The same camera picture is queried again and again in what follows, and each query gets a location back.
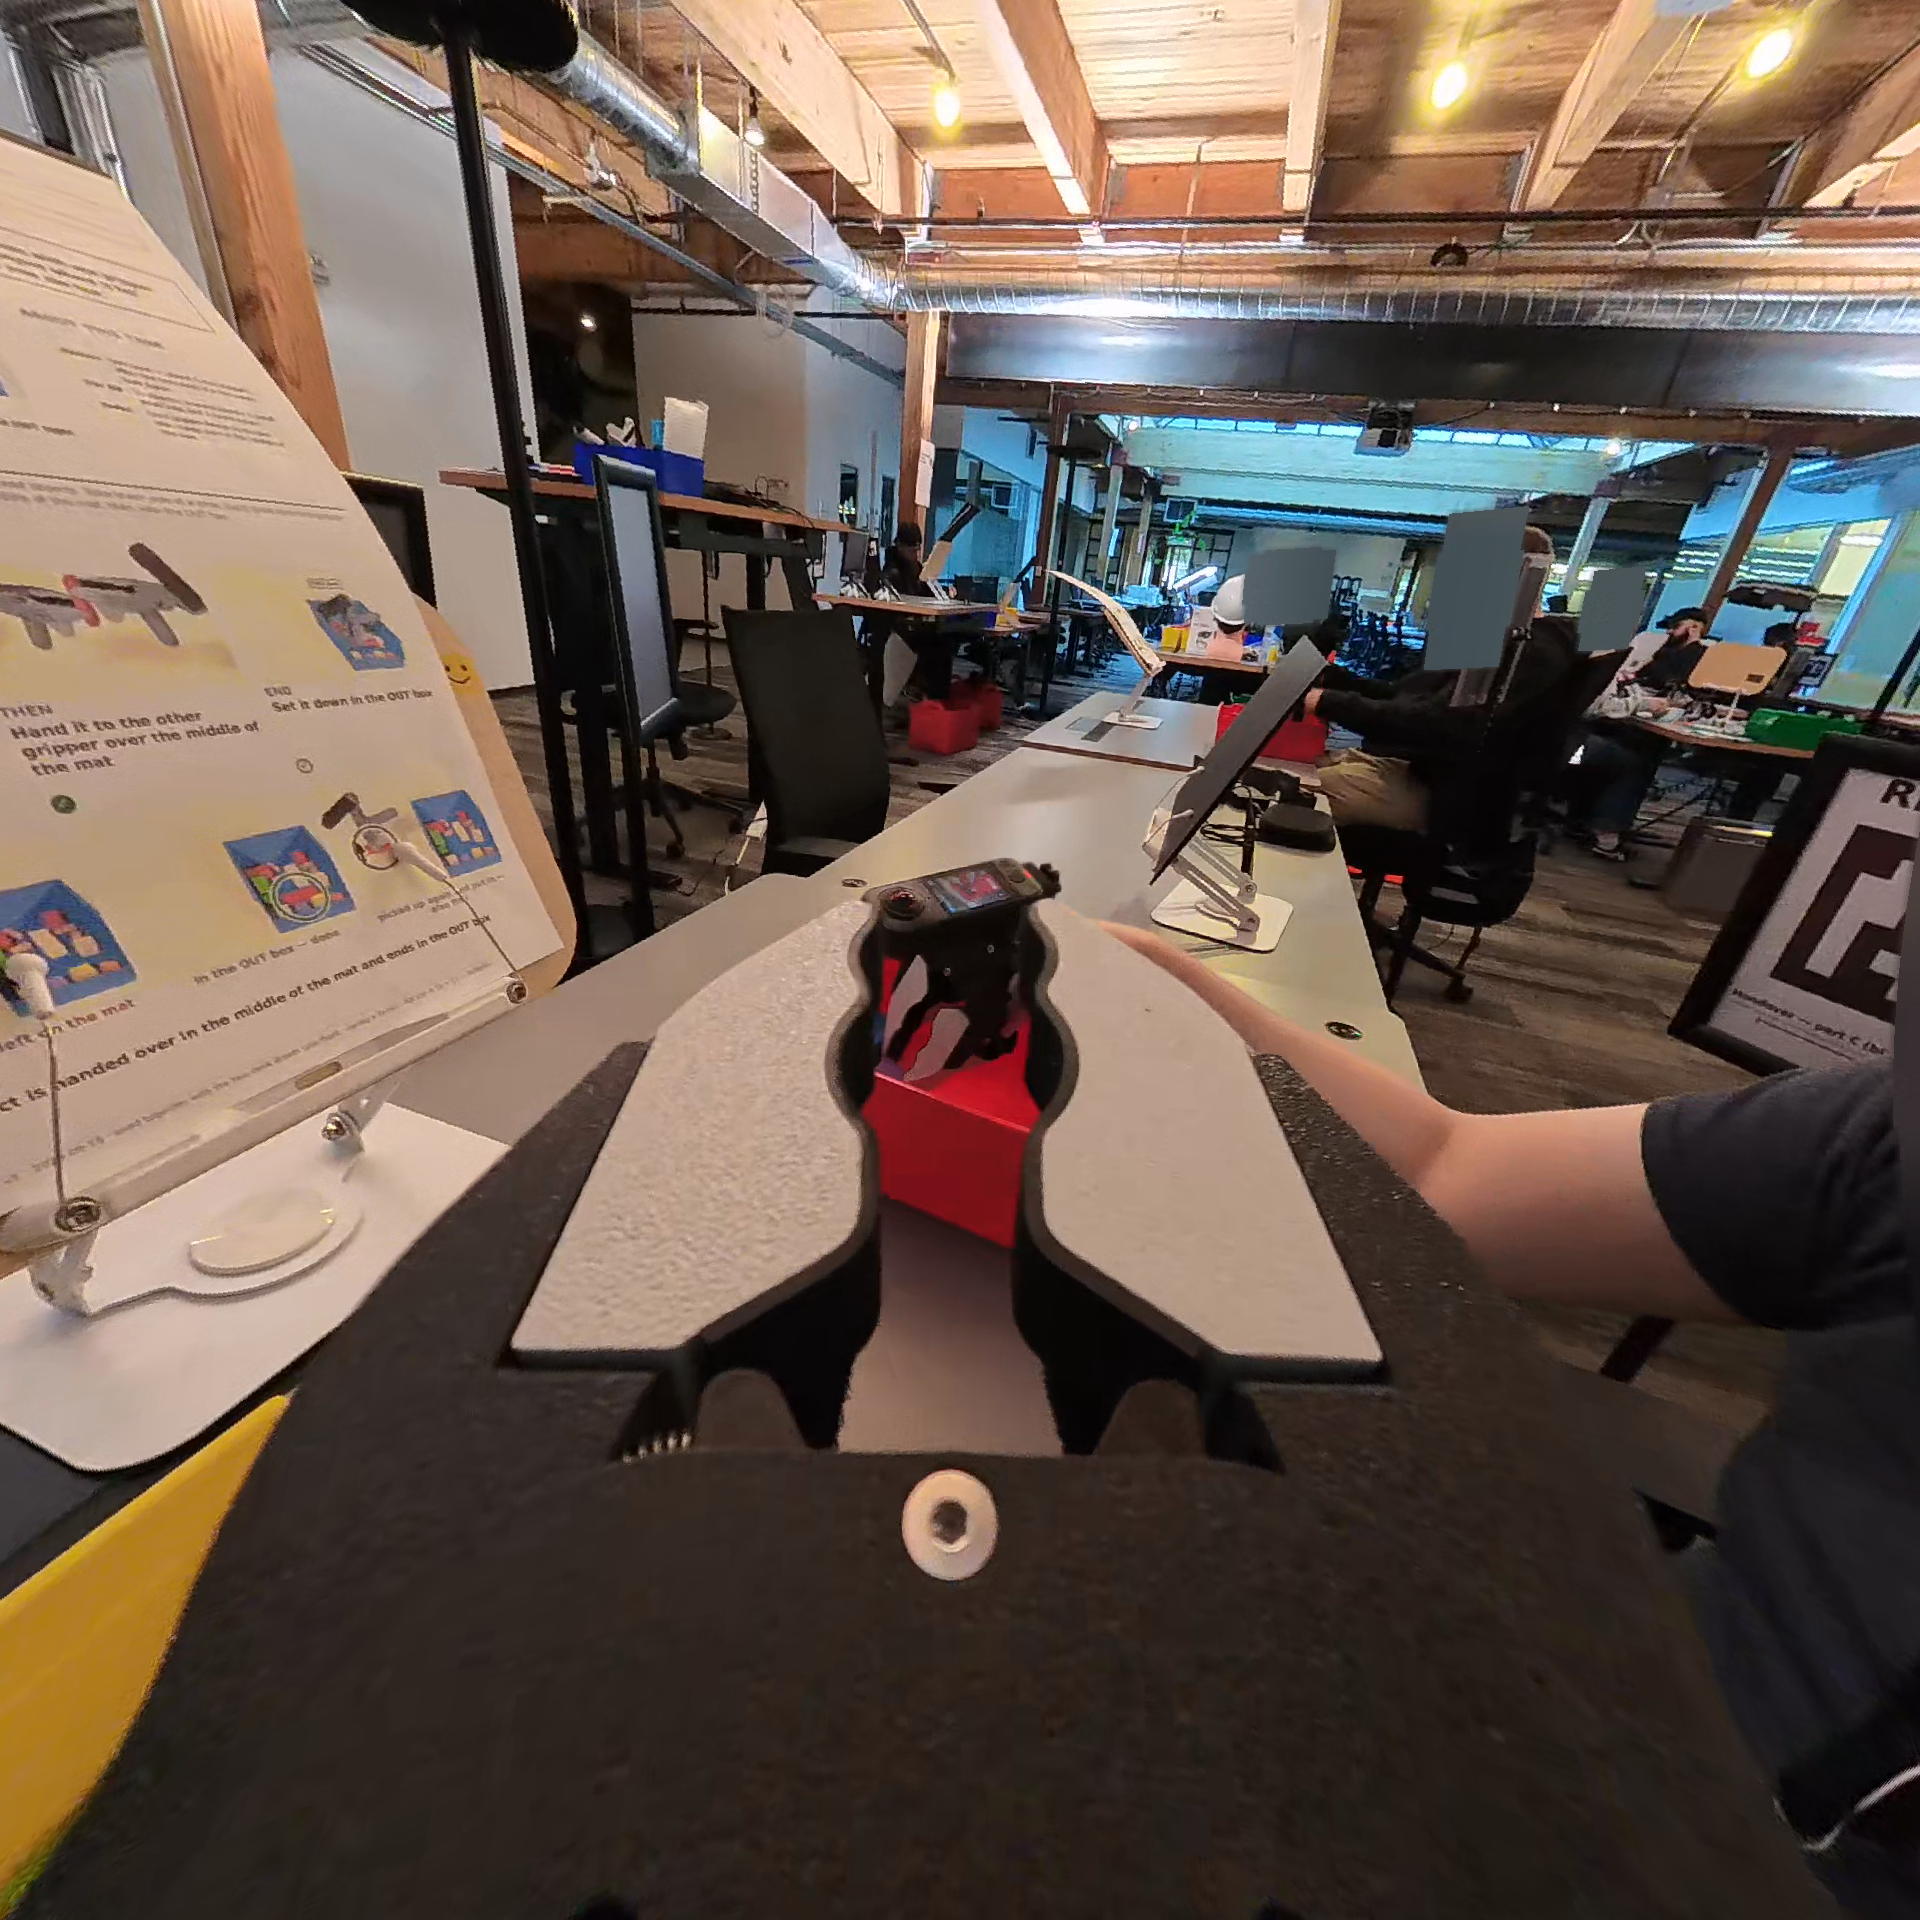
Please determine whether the grey storage box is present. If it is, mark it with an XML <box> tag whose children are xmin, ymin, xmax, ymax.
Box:
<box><xmin>1658</xmin><ymin>818</ymin><xmax>1774</xmax><ymax>924</ymax></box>

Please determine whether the red storage box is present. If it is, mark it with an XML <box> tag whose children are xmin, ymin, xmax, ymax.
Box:
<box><xmin>907</xmin><ymin>681</ymin><xmax>1005</xmax><ymax>759</ymax></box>

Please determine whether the yellow plastic bin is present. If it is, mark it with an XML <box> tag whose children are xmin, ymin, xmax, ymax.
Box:
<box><xmin>0</xmin><ymin>1392</ymin><xmax>295</xmax><ymax>1901</ymax></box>

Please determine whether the white stand with dark board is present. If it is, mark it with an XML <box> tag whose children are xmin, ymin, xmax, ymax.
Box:
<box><xmin>1142</xmin><ymin>637</ymin><xmax>1338</xmax><ymax>955</ymax></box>

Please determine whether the black office chair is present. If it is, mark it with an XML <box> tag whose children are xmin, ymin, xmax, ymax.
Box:
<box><xmin>1357</xmin><ymin>809</ymin><xmax>1540</xmax><ymax>1007</ymax></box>
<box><xmin>720</xmin><ymin>602</ymin><xmax>897</xmax><ymax>879</ymax></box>

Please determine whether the white tilted sheet stand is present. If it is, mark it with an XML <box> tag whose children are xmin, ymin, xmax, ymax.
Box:
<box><xmin>1045</xmin><ymin>565</ymin><xmax>1170</xmax><ymax>734</ymax></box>

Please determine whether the instruction sheet stand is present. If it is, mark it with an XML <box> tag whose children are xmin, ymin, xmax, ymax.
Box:
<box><xmin>0</xmin><ymin>134</ymin><xmax>580</xmax><ymax>1479</ymax></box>

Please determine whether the black tripod pole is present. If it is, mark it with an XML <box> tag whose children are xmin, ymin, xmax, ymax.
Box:
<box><xmin>347</xmin><ymin>0</ymin><xmax>585</xmax><ymax>969</ymax></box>

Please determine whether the person's right forearm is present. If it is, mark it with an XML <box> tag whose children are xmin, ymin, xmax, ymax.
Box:
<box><xmin>1094</xmin><ymin>918</ymin><xmax>1744</xmax><ymax>1329</ymax></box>

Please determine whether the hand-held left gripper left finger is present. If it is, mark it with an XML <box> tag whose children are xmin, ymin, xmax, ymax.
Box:
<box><xmin>508</xmin><ymin>898</ymin><xmax>884</xmax><ymax>1457</ymax></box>

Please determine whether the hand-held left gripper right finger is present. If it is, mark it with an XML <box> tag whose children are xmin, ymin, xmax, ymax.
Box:
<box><xmin>1018</xmin><ymin>898</ymin><xmax>1385</xmax><ymax>1454</ymax></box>

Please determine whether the silver ventilation duct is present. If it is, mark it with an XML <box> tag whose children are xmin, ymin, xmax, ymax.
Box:
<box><xmin>291</xmin><ymin>22</ymin><xmax>1920</xmax><ymax>322</ymax></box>

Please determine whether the black display screen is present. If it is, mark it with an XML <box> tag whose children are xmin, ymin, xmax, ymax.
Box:
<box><xmin>348</xmin><ymin>472</ymin><xmax>441</xmax><ymax>608</ymax></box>

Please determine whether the framed tag sign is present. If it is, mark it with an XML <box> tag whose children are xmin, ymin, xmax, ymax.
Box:
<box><xmin>1668</xmin><ymin>731</ymin><xmax>1920</xmax><ymax>1075</ymax></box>

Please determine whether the blue storage crate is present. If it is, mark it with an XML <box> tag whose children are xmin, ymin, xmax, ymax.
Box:
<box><xmin>575</xmin><ymin>441</ymin><xmax>707</xmax><ymax>497</ymax></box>

